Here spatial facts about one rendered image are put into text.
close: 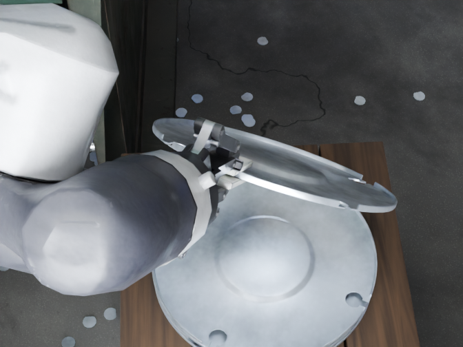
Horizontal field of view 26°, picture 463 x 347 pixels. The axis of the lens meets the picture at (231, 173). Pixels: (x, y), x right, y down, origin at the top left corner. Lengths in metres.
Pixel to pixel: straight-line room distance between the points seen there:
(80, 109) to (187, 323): 0.60
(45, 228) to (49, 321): 1.06
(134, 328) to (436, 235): 0.69
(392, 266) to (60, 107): 0.74
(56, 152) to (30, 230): 0.07
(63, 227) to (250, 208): 0.72
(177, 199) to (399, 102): 1.27
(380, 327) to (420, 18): 0.96
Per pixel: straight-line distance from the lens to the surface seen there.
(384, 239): 1.37
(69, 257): 0.66
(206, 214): 0.78
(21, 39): 0.68
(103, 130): 1.55
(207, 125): 0.87
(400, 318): 1.31
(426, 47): 2.07
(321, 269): 1.30
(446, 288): 1.75
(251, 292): 1.27
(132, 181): 0.68
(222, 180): 0.98
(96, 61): 0.70
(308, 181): 1.10
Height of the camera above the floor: 1.51
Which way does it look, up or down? 55 degrees down
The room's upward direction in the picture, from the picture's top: straight up
